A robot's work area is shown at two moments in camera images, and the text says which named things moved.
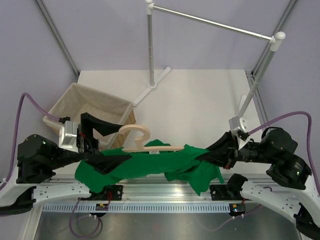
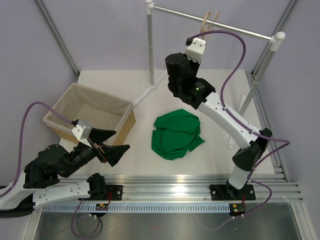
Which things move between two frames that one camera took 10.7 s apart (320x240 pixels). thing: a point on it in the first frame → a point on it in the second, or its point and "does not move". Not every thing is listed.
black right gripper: x=225 y=157 → x=196 y=65
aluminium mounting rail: x=161 y=190 does not move
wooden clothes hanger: x=140 y=146 → x=207 y=27
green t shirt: x=164 y=160 → x=175 y=133
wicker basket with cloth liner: x=78 y=99 does not move
